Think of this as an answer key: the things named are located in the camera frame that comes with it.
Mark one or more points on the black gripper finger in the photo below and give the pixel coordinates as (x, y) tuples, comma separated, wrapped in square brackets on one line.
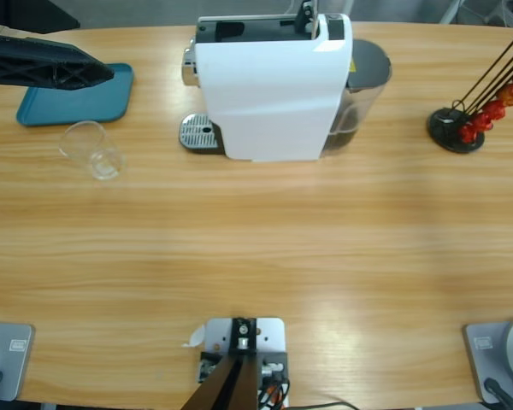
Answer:
[(47, 64), (25, 13)]

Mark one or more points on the clear glass cup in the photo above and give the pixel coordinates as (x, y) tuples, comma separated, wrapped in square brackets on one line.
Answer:
[(92, 149)]

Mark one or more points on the white capsule coffee machine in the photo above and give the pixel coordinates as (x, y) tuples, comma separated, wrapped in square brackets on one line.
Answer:
[(261, 107)]

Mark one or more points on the orange red foil coffee capsule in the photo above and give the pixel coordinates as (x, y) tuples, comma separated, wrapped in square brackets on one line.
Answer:
[(511, 95)]

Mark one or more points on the teal plastic tray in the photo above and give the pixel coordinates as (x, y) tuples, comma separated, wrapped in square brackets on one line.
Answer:
[(68, 107)]

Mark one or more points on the white paper tag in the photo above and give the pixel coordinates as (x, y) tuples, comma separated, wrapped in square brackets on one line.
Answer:
[(195, 337)]

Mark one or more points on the dark clear water tank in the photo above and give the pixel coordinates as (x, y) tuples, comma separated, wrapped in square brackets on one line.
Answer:
[(367, 60)]

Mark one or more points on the black capsule holder with rods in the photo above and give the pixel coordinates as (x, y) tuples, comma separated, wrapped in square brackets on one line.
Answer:
[(446, 128)]

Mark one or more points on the white chair leg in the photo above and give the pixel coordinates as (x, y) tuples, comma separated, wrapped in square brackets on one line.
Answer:
[(449, 10)]

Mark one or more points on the arm grey base plate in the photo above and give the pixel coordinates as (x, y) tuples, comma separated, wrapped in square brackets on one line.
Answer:
[(483, 363), (17, 363)]

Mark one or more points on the white mount block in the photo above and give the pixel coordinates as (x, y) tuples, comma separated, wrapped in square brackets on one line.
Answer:
[(269, 337)]

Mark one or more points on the dark camera post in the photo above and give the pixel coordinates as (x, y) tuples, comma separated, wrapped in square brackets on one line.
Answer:
[(235, 384)]

